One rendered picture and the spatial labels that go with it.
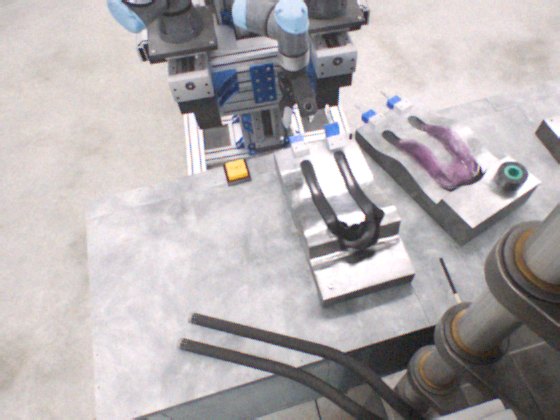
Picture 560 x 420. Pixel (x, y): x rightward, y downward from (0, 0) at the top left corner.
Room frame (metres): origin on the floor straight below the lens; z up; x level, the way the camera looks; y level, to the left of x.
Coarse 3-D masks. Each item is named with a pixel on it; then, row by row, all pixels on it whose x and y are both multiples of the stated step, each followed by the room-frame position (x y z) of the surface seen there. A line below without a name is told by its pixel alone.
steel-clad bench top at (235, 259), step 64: (512, 128) 0.96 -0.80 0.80; (128, 192) 0.88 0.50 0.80; (192, 192) 0.85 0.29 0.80; (256, 192) 0.82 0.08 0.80; (384, 192) 0.77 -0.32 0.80; (128, 256) 0.64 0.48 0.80; (192, 256) 0.62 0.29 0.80; (256, 256) 0.60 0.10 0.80; (448, 256) 0.53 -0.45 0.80; (128, 320) 0.44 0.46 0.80; (256, 320) 0.40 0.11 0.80; (320, 320) 0.38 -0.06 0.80; (384, 320) 0.36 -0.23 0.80; (128, 384) 0.27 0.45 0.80; (192, 384) 0.25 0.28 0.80
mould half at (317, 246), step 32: (288, 160) 0.87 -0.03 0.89; (320, 160) 0.85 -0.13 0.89; (352, 160) 0.84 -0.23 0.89; (288, 192) 0.75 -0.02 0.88; (320, 224) 0.60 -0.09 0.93; (352, 224) 0.59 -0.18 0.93; (384, 224) 0.58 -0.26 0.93; (320, 256) 0.54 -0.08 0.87; (352, 256) 0.53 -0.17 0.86; (384, 256) 0.52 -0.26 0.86; (320, 288) 0.45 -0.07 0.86; (352, 288) 0.44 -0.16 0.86; (384, 288) 0.45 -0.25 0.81
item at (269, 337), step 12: (192, 312) 0.44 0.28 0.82; (204, 324) 0.40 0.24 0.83; (216, 324) 0.39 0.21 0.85; (228, 324) 0.38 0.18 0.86; (240, 324) 0.38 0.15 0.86; (240, 336) 0.35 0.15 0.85; (252, 336) 0.34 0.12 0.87; (264, 336) 0.33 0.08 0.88; (276, 336) 0.33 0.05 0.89; (288, 336) 0.32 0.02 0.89; (300, 348) 0.29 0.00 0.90; (312, 348) 0.28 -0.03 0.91
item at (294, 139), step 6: (294, 132) 0.97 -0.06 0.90; (294, 138) 0.94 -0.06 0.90; (300, 138) 0.94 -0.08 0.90; (294, 144) 0.91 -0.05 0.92; (300, 144) 0.90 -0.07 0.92; (306, 144) 0.90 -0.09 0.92; (294, 150) 0.88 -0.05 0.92; (300, 150) 0.88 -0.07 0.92; (306, 150) 0.88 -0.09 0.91; (294, 156) 0.87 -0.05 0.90; (300, 156) 0.88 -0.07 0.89
